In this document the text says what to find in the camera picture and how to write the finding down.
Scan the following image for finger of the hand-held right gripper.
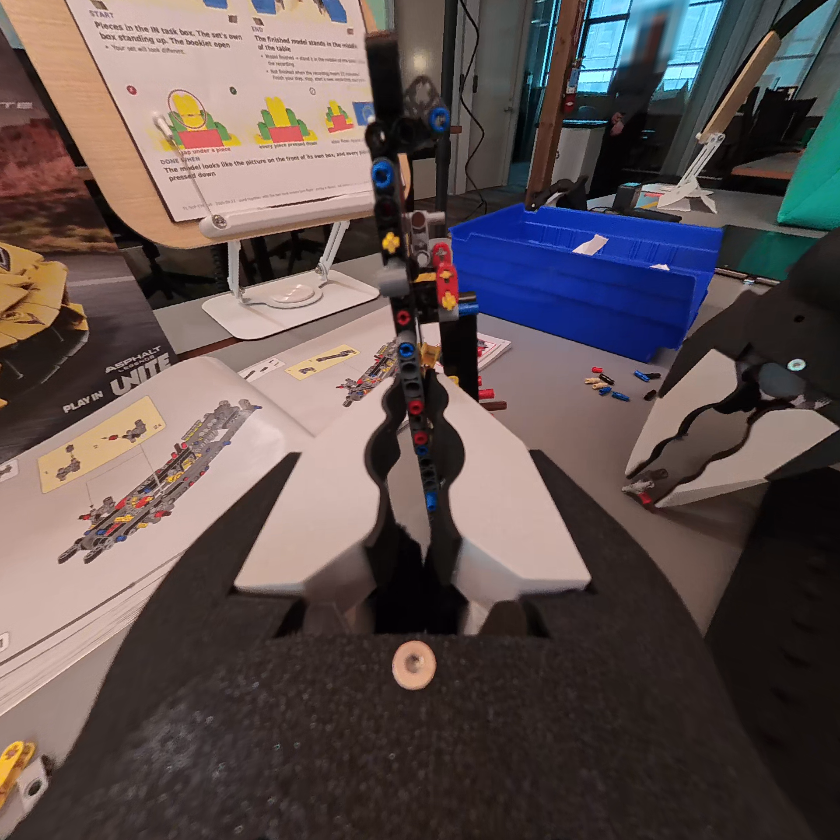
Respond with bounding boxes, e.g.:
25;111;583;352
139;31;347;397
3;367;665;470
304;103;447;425
622;346;765;487
637;403;840;509

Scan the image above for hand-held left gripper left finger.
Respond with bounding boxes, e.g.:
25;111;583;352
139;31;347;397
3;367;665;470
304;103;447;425
235;379;396;601

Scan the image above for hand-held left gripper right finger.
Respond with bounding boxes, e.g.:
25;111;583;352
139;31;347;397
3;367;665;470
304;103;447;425
433;374;593;602

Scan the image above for grey lego connector red pin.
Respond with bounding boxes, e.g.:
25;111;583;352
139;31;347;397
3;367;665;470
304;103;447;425
623;467;670;506
408;210;455;265

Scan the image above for long lego car chassis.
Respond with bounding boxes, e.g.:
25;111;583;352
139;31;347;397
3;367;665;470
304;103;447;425
364;29;483;526

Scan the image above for scattered small lego pins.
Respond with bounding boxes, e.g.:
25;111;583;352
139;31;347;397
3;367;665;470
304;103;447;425
583;365;662;403

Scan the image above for white lego instruction booklet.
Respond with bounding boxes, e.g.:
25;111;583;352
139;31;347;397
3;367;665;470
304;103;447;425
0;331;454;716

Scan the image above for lego set box yellow car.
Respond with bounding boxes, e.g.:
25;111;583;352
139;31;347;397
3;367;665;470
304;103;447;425
0;29;179;463

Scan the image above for grey lego beam assembly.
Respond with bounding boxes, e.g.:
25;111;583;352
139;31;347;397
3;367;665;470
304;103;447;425
0;740;51;823

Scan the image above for teal panel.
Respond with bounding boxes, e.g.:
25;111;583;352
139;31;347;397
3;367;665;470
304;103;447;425
776;85;840;232

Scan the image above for blue plastic bin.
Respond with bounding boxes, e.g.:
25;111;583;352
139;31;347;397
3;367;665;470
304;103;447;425
449;202;724;363

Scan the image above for black perforated panel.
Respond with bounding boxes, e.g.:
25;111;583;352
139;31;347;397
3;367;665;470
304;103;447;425
705;469;840;818

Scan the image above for small white leaflet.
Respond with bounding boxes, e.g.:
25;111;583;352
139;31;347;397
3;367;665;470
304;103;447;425
478;331;514;373

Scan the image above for small wooden document stand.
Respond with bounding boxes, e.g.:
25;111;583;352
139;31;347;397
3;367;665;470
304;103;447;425
656;29;783;215

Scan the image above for black metal pole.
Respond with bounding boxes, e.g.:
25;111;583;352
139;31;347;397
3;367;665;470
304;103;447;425
435;0;462;204

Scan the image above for printed instruction sheet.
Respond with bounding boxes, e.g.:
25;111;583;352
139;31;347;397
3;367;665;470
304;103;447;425
64;0;389;224

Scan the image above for task sheet on wooden stand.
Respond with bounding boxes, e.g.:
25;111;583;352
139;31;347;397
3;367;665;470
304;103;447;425
0;0;414;342

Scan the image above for wooden post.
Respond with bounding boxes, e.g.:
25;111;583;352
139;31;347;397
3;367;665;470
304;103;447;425
525;0;589;201

